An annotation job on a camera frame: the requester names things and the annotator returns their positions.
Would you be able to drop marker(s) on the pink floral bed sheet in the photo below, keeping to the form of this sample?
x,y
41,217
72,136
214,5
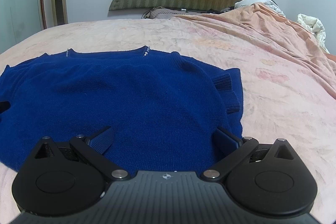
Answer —
x,y
288,82

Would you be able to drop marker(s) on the blue knit sweater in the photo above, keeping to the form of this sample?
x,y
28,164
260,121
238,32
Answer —
x,y
162,108

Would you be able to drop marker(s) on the white crumpled quilt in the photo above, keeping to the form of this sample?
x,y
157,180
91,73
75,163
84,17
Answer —
x,y
310,23

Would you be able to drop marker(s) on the brown patterned pillow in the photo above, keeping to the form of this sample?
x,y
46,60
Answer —
x,y
165,13

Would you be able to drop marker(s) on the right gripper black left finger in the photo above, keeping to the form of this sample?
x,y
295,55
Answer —
x,y
64,178

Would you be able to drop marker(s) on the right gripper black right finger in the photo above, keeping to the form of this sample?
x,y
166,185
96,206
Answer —
x,y
267,179

